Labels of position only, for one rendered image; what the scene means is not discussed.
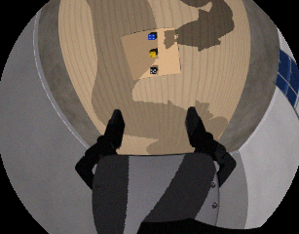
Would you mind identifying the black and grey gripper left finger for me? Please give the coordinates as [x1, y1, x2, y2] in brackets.
[75, 109, 125, 190]

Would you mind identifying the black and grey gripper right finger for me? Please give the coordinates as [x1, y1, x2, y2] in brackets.
[185, 106, 237, 188]

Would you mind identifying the yellow die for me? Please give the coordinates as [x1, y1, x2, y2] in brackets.
[149, 51, 156, 58]

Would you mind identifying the blue die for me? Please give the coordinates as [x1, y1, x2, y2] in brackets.
[148, 34, 155, 40]

